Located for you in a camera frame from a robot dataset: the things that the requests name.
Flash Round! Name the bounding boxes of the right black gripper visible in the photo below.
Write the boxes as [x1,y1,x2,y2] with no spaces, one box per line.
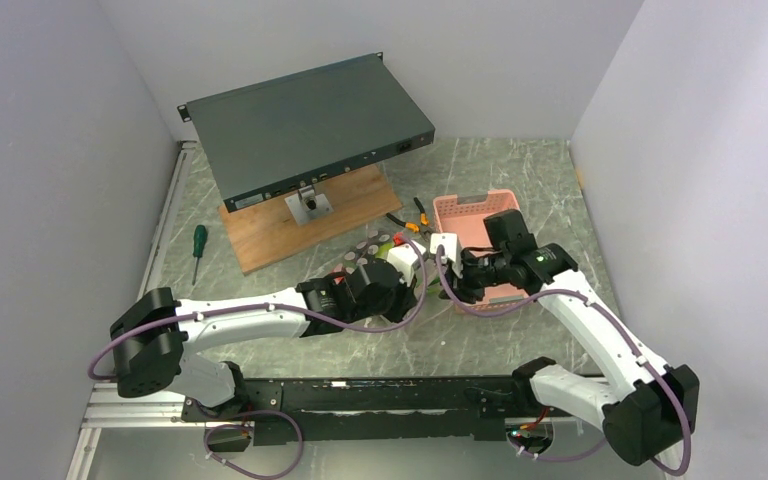
[439,249,510,304]

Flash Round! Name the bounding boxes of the green fake bean pod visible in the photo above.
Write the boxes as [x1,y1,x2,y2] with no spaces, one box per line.
[425,278,443,297]

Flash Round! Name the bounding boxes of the clear zip top bag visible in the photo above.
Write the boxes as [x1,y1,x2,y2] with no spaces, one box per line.
[331,230,440,283]

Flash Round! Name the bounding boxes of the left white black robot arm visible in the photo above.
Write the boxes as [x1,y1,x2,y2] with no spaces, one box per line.
[106,256,427,420]

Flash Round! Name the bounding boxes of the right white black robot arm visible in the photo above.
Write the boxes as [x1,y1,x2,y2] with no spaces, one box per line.
[431,209,700,477]

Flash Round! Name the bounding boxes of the pink perforated plastic basket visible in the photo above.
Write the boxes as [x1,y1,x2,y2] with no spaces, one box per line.
[432,189,552,315]

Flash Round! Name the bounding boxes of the orange black pliers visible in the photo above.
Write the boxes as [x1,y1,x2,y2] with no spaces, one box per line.
[385,197,434,242]

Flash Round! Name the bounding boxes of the brown wooden board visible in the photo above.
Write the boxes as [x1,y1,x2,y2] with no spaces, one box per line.
[218,165,403,274]

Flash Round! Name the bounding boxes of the dark grey rack server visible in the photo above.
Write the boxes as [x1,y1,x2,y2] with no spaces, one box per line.
[178,53,436,213]

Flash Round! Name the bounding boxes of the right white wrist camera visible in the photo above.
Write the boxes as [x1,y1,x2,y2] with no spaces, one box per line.
[428,232,463,278]

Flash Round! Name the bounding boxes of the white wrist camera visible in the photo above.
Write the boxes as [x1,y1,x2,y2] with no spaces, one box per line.
[386,242,427,285]
[428,232,463,278]

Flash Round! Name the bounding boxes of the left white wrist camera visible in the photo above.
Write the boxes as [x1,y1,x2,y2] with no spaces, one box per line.
[386,242,427,285]

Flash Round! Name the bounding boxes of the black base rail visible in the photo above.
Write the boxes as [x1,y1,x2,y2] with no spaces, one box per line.
[181,375,545,446]

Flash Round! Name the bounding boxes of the metal bracket with knob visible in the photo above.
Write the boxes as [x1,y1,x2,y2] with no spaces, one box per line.
[284,185,333,226]

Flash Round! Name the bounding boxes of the green handled screwdriver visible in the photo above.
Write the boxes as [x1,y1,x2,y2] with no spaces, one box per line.
[191,224,209,285]

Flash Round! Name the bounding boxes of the aluminium frame rail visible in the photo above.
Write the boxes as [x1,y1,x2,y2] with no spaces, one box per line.
[66,140,199,479]

